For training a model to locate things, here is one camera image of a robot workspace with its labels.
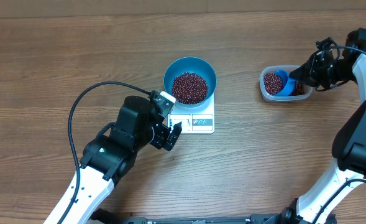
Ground blue plastic measuring scoop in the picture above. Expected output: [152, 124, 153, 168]
[275, 70, 296, 96]

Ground white digital kitchen scale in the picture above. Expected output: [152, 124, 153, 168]
[167, 95, 215, 134]

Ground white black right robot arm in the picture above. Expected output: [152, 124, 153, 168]
[267, 28, 366, 223]

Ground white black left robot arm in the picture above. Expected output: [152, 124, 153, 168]
[46, 91, 182, 223]

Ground red beans in bowl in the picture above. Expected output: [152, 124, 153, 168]
[171, 72, 209, 105]

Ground teal metal bowl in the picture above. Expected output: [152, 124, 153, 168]
[163, 57, 217, 106]

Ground clear plastic container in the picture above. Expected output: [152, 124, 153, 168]
[259, 65, 313, 103]

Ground red adzuki beans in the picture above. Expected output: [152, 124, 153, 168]
[263, 73, 305, 96]

